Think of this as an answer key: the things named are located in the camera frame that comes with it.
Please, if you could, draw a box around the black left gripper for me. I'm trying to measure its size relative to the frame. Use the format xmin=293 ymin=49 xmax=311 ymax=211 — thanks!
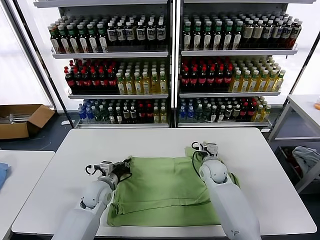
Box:
xmin=111 ymin=156 xmax=133 ymax=179

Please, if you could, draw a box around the light green polo shirt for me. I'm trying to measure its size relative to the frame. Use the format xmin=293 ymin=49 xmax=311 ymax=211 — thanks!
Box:
xmin=106 ymin=146 xmax=241 ymax=228

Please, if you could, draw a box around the dark bottle pale label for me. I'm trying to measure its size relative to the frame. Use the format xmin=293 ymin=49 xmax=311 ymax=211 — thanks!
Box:
xmin=224 ymin=104 xmax=233 ymax=122
xmin=232 ymin=104 xmax=241 ymax=122
xmin=129 ymin=106 xmax=138 ymax=124
xmin=122 ymin=106 xmax=131 ymax=124

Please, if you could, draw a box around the cola bottle red cap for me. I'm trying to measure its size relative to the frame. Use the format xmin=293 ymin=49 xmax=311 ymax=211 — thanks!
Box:
xmin=247 ymin=102 xmax=256 ymax=122
xmin=99 ymin=67 xmax=109 ymax=93
xmin=64 ymin=66 xmax=75 ymax=93
xmin=107 ymin=67 xmax=117 ymax=93
xmin=90 ymin=67 xmax=100 ymax=93
xmin=138 ymin=104 xmax=147 ymax=124
xmin=188 ymin=66 xmax=199 ymax=92
xmin=214 ymin=66 xmax=224 ymax=92
xmin=239 ymin=102 xmax=249 ymax=122
xmin=180 ymin=66 xmax=190 ymax=92
xmin=206 ymin=66 xmax=216 ymax=92
xmin=197 ymin=66 xmax=207 ymax=92
xmin=82 ymin=67 xmax=92 ymax=93
xmin=145 ymin=103 xmax=154 ymax=124
xmin=223 ymin=66 xmax=233 ymax=92
xmin=73 ymin=67 xmax=83 ymax=93

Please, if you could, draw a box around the yellow tea bottle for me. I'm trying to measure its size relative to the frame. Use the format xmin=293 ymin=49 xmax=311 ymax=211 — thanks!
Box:
xmin=116 ymin=72 xmax=126 ymax=95
xmin=124 ymin=72 xmax=135 ymax=95
xmin=229 ymin=70 xmax=241 ymax=93
xmin=273 ymin=69 xmax=285 ymax=92
xmin=254 ymin=104 xmax=264 ymax=123
xmin=158 ymin=71 xmax=168 ymax=95
xmin=159 ymin=106 xmax=168 ymax=124
xmin=262 ymin=104 xmax=272 ymax=122
xmin=248 ymin=70 xmax=259 ymax=93
xmin=152 ymin=106 xmax=161 ymax=124
xmin=239 ymin=70 xmax=250 ymax=93
xmin=133 ymin=71 xmax=143 ymax=95
xmin=265 ymin=69 xmax=276 ymax=93
xmin=141 ymin=71 xmax=151 ymax=95
xmin=256 ymin=69 xmax=268 ymax=93
xmin=150 ymin=71 xmax=160 ymax=95

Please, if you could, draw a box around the brown cardboard box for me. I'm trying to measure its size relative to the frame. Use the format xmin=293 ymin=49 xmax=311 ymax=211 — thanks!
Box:
xmin=0 ymin=104 xmax=56 ymax=140

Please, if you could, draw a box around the low white side table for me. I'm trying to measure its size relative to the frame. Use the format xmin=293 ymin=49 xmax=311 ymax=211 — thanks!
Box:
xmin=0 ymin=150 xmax=56 ymax=240

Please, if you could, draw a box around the grey drinks shelf rack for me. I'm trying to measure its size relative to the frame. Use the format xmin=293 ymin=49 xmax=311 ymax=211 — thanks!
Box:
xmin=33 ymin=0 xmax=173 ymax=130
xmin=174 ymin=0 xmax=316 ymax=129

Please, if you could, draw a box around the grey metal rods bundle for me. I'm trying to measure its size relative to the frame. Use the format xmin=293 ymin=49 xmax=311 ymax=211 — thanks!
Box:
xmin=0 ymin=113 xmax=32 ymax=125

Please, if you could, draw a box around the blue folded cloth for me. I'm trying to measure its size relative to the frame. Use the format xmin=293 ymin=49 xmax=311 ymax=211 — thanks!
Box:
xmin=0 ymin=162 xmax=12 ymax=192

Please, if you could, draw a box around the dark tea bottle green cap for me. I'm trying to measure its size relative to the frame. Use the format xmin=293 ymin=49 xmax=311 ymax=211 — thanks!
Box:
xmin=67 ymin=24 xmax=80 ymax=54
xmin=87 ymin=23 xmax=99 ymax=54
xmin=182 ymin=21 xmax=193 ymax=51
xmin=232 ymin=21 xmax=243 ymax=50
xmin=97 ymin=22 xmax=109 ymax=53
xmin=212 ymin=21 xmax=223 ymax=51
xmin=77 ymin=23 xmax=89 ymax=54
xmin=192 ymin=21 xmax=203 ymax=51
xmin=49 ymin=24 xmax=61 ymax=55
xmin=58 ymin=24 xmax=70 ymax=54
xmin=223 ymin=21 xmax=234 ymax=51
xmin=202 ymin=21 xmax=213 ymax=51

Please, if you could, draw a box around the dark bottle blue white label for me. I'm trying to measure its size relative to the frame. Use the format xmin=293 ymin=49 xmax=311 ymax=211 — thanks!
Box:
xmin=116 ymin=21 xmax=127 ymax=48
xmin=156 ymin=20 xmax=166 ymax=48
xmin=272 ymin=19 xmax=283 ymax=49
xmin=124 ymin=21 xmax=136 ymax=48
xmin=262 ymin=19 xmax=274 ymax=50
xmin=106 ymin=21 xmax=118 ymax=48
xmin=146 ymin=20 xmax=157 ymax=48
xmin=291 ymin=18 xmax=303 ymax=48
xmin=281 ymin=19 xmax=293 ymax=48
xmin=136 ymin=21 xmax=147 ymax=48

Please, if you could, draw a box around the black storage crate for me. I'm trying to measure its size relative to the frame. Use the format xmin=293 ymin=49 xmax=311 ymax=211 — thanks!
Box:
xmin=274 ymin=145 xmax=320 ymax=187

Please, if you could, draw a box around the grey crumpled cloth pile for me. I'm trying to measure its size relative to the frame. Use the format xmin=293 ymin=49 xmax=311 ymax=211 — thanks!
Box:
xmin=291 ymin=146 xmax=320 ymax=181

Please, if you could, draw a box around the dark bottle beige label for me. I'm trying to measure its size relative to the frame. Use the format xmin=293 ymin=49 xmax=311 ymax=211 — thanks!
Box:
xmin=252 ymin=19 xmax=264 ymax=50
xmin=242 ymin=20 xmax=254 ymax=50

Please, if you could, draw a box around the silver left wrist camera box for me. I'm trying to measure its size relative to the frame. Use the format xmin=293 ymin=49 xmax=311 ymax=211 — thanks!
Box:
xmin=99 ymin=161 xmax=114 ymax=176

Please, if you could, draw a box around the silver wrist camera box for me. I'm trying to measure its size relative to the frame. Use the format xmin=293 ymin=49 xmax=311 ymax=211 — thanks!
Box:
xmin=99 ymin=161 xmax=114 ymax=176
xmin=204 ymin=142 xmax=218 ymax=157

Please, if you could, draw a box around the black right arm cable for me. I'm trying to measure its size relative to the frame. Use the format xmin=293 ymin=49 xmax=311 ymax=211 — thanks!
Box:
xmin=190 ymin=141 xmax=208 ymax=177

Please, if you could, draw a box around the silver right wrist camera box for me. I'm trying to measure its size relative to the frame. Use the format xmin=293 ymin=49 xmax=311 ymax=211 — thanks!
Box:
xmin=204 ymin=142 xmax=218 ymax=157

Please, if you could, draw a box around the dark window frame post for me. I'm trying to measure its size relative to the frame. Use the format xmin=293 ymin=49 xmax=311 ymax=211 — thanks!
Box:
xmin=269 ymin=31 xmax=320 ymax=129
xmin=11 ymin=0 xmax=76 ymax=127

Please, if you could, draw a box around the grey window frame post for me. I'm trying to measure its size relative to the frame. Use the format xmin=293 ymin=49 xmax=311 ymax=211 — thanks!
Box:
xmin=0 ymin=0 xmax=56 ymax=110

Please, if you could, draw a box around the white metal frame side table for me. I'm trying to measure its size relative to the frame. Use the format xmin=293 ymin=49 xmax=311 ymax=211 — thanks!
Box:
xmin=266 ymin=94 xmax=320 ymax=193

